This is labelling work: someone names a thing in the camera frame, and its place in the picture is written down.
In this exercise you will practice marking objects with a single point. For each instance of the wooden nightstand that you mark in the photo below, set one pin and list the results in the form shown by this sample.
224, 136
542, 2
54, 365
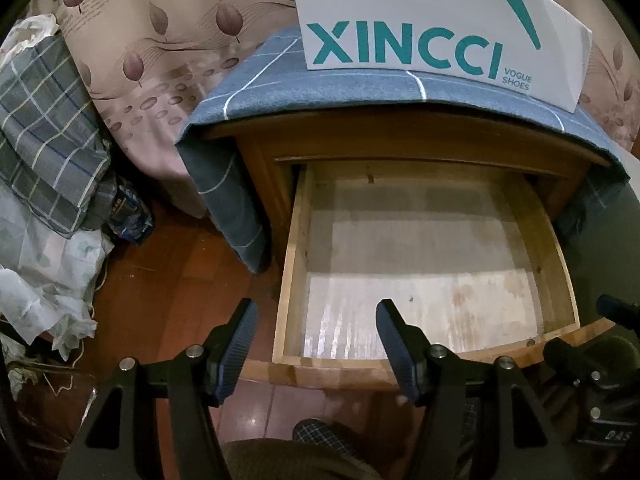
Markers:
400, 135

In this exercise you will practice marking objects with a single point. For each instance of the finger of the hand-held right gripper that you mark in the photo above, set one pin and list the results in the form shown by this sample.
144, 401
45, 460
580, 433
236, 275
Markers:
572, 360
620, 309

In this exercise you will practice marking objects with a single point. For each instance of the blue checked cloth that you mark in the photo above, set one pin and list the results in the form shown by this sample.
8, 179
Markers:
260, 80

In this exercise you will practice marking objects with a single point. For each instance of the grey plaid cloth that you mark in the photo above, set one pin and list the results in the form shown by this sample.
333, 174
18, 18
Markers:
45, 135

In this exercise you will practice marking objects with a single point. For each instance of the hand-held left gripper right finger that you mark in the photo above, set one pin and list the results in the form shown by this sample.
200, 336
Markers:
395, 347

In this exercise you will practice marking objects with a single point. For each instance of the white crumpled cloth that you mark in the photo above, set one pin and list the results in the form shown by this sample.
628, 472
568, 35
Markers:
40, 280

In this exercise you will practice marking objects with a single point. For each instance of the pink leaf print bedspread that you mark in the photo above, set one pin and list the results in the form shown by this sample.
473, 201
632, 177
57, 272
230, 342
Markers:
175, 60

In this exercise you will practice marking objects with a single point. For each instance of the white shoe box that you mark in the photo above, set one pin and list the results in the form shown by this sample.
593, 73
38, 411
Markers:
400, 5

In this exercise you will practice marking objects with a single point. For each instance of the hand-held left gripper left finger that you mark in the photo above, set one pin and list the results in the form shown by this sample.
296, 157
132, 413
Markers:
237, 347

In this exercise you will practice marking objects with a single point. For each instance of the person's left leg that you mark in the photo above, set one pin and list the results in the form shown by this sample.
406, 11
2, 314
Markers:
300, 462

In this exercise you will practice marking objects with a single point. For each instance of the blue plastic bag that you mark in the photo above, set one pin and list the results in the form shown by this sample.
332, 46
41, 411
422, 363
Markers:
129, 215

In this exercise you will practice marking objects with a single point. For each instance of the wooden drawer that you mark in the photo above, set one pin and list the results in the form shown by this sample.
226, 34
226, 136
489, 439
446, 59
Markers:
295, 270

